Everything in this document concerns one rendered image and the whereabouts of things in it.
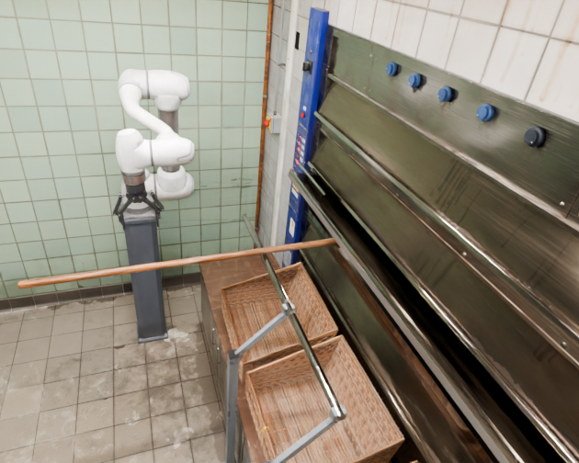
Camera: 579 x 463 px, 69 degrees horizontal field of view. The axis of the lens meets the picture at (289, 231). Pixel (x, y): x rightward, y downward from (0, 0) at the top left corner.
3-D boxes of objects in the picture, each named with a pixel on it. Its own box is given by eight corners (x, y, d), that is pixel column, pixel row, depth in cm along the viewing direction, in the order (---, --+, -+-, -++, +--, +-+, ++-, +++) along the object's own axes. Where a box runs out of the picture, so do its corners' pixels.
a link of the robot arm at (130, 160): (118, 175, 160) (153, 173, 163) (110, 136, 151) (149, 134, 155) (119, 163, 168) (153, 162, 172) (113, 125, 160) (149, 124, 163)
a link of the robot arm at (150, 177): (123, 197, 249) (119, 162, 237) (155, 195, 255) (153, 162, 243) (122, 210, 237) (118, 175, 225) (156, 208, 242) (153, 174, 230)
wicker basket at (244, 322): (297, 295, 262) (302, 260, 247) (332, 367, 218) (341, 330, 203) (220, 307, 247) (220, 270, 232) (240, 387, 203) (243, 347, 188)
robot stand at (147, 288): (136, 322, 307) (119, 204, 253) (165, 318, 314) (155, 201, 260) (138, 344, 291) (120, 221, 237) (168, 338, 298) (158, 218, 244)
